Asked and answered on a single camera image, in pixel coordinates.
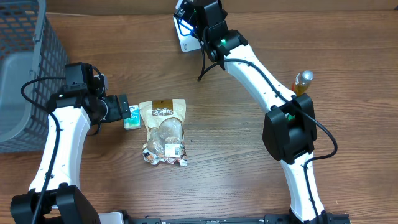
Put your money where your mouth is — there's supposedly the yellow drink bottle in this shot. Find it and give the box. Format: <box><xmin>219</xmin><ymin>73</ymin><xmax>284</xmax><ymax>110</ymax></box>
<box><xmin>292</xmin><ymin>70</ymin><xmax>314</xmax><ymax>96</ymax></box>

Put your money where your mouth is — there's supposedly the grey plastic mesh basket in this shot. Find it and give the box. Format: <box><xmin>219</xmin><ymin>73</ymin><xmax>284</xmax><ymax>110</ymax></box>
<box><xmin>1</xmin><ymin>0</ymin><xmax>69</xmax><ymax>153</ymax></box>

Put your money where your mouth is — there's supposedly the brown nut pouch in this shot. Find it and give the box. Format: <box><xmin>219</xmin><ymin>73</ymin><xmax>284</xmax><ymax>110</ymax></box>
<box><xmin>139</xmin><ymin>99</ymin><xmax>187</xmax><ymax>155</ymax></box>

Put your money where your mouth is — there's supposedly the white barcode scanner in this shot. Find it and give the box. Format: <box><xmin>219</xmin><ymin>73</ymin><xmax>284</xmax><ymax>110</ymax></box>
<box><xmin>174</xmin><ymin>18</ymin><xmax>200</xmax><ymax>52</ymax></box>

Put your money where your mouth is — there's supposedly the teal tissue pack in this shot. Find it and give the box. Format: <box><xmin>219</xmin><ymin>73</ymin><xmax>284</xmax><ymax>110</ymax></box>
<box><xmin>124</xmin><ymin>105</ymin><xmax>141</xmax><ymax>130</ymax></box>

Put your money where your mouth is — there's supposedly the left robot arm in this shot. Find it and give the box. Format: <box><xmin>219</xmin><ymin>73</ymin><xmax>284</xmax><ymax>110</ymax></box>
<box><xmin>10</xmin><ymin>62</ymin><xmax>131</xmax><ymax>223</ymax></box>

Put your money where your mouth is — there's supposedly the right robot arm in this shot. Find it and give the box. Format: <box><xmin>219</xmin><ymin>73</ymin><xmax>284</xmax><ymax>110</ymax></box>
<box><xmin>174</xmin><ymin>0</ymin><xmax>330</xmax><ymax>223</ymax></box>

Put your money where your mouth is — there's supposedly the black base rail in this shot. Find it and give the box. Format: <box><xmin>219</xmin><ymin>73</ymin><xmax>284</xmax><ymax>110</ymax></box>
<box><xmin>102</xmin><ymin>213</ymin><xmax>352</xmax><ymax>224</ymax></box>

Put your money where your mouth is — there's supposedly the green lid jar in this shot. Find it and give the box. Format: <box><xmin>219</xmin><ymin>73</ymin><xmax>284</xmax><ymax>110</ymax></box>
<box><xmin>287</xmin><ymin>114</ymin><xmax>295</xmax><ymax>121</ymax></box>

